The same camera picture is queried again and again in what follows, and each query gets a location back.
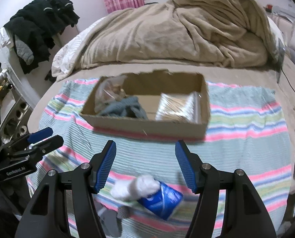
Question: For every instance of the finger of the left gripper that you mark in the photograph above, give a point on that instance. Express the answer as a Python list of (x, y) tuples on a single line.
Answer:
[(31, 138), (24, 148)]

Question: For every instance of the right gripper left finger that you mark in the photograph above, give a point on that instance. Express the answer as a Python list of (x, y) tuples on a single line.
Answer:
[(47, 215)]

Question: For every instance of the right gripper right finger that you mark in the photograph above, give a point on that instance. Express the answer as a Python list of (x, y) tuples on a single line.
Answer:
[(245, 214)]

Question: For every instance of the dark grey sock pair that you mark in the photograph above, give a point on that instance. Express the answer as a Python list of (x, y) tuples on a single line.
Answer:
[(111, 220)]

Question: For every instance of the white sock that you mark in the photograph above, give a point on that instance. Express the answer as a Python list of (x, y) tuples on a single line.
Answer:
[(135, 189)]

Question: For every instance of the blue tissue pack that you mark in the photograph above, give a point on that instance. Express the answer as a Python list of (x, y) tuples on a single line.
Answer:
[(164, 202)]

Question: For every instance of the grey-teal sock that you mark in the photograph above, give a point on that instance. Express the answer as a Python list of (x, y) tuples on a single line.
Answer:
[(127, 107)]

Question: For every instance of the clear bag of snacks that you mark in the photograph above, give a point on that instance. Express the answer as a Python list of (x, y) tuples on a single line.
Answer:
[(110, 90)]

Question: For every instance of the bag of cotton swabs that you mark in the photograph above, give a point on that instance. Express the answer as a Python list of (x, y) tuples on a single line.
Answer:
[(179, 108)]

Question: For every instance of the striped pastel towel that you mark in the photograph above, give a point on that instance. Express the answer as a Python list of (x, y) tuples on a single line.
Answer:
[(247, 130)]

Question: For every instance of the white floral quilt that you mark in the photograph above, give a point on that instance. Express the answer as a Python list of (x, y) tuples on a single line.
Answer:
[(61, 62)]

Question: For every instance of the open cardboard box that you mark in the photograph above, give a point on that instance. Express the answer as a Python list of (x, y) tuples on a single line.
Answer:
[(148, 87)]

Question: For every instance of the black hanging clothes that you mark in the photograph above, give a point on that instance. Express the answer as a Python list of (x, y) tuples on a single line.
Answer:
[(32, 29)]

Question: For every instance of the tablet leaning on blanket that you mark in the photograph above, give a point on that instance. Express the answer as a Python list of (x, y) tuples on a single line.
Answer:
[(279, 64)]

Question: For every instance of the beige plush blanket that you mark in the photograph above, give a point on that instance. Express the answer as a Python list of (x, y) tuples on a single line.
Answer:
[(223, 33)]

